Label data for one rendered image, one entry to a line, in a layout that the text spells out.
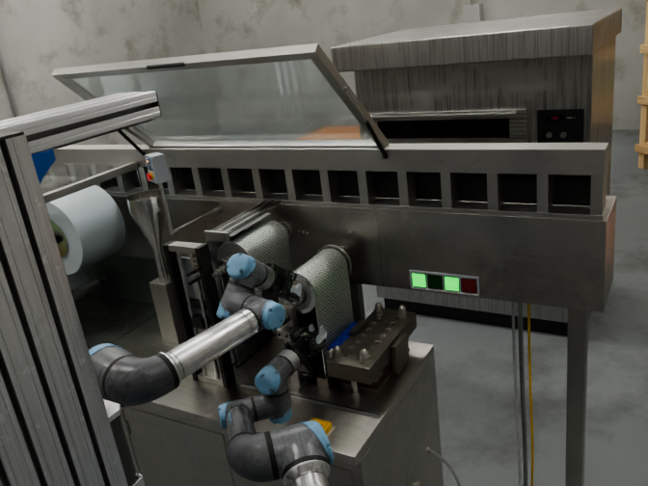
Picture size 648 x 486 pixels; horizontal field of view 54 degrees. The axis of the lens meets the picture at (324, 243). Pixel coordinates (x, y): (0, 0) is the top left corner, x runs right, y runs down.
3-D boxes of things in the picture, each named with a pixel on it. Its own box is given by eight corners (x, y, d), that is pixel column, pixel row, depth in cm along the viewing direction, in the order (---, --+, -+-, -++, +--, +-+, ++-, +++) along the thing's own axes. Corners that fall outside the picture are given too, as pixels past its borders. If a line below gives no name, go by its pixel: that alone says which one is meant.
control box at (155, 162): (146, 182, 228) (139, 155, 225) (163, 177, 231) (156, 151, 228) (152, 185, 223) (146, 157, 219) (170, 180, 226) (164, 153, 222)
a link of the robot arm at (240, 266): (219, 276, 178) (230, 248, 180) (241, 285, 187) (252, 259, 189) (240, 283, 174) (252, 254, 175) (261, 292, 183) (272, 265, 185)
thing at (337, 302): (321, 354, 216) (314, 306, 209) (353, 322, 234) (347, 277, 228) (323, 355, 215) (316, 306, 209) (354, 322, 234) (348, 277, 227)
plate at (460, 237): (-9, 241, 347) (-26, 189, 337) (34, 224, 369) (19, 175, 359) (602, 315, 193) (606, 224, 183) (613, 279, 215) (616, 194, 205)
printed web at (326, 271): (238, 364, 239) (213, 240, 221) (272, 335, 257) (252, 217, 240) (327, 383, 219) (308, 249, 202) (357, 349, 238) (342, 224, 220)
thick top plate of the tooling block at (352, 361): (328, 376, 212) (326, 361, 210) (378, 320, 243) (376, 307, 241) (370, 385, 204) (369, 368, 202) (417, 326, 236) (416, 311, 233)
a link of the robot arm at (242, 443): (229, 500, 147) (223, 431, 195) (276, 488, 149) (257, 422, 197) (220, 453, 146) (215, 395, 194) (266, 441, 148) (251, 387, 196)
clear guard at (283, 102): (62, 76, 226) (62, 74, 227) (153, 144, 268) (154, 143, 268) (312, 54, 174) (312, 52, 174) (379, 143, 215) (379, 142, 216)
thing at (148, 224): (154, 342, 264) (121, 214, 244) (176, 327, 275) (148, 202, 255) (179, 348, 257) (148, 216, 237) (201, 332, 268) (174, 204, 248)
